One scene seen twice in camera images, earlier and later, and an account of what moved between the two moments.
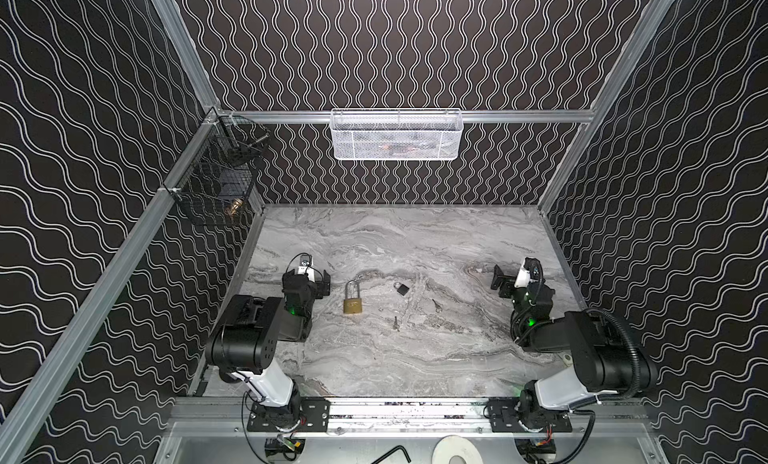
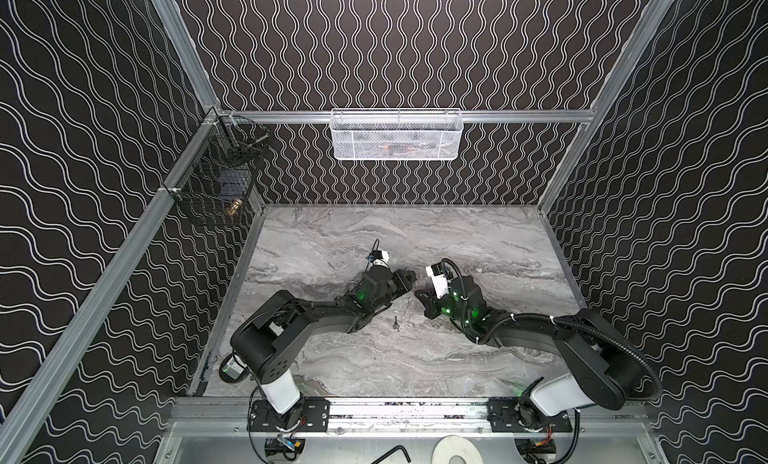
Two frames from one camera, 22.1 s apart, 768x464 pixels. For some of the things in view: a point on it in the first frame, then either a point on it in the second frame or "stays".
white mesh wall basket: x=396 y=134 stays
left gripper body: x=320 y=284 to x=393 y=278
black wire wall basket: x=215 y=184 stays
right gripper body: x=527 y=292 to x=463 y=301
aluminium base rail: x=411 y=418 stays
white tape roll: x=455 y=445 stays
